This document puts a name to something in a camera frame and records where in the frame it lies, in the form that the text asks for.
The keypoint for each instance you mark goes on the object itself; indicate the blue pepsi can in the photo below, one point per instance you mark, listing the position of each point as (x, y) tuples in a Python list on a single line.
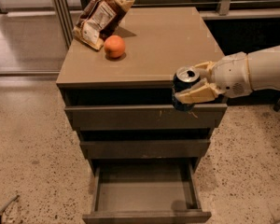
[(182, 81)]

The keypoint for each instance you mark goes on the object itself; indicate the grey bottom drawer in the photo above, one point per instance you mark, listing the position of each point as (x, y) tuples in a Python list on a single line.
[(145, 194)]

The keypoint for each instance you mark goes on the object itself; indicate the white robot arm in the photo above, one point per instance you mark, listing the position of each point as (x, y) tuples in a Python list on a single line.
[(263, 69)]

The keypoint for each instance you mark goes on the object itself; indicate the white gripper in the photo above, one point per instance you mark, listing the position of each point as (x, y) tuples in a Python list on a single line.
[(230, 75)]

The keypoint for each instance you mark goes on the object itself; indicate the grey drawer cabinet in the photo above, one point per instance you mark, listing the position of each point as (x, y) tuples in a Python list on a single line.
[(158, 42)]

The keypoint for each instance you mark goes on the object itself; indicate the grey metal railing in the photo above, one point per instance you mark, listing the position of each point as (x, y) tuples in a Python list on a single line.
[(236, 24)]

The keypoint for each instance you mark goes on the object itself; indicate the grey drawer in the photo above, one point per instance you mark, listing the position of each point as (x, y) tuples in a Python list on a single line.
[(144, 117), (145, 194), (147, 149)]

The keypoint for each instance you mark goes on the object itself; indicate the grey top drawer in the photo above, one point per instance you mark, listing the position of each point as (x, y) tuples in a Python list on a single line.
[(144, 117)]

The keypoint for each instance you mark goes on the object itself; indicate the brown chip bag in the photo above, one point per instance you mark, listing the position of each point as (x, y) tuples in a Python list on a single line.
[(99, 20)]

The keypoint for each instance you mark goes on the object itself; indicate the orange fruit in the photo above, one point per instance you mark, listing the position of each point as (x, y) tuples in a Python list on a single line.
[(114, 47)]

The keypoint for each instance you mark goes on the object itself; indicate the grey metal floor rod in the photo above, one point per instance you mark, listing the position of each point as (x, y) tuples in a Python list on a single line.
[(8, 203)]

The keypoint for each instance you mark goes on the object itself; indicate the grey middle drawer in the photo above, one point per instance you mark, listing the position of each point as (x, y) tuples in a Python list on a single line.
[(147, 149)]

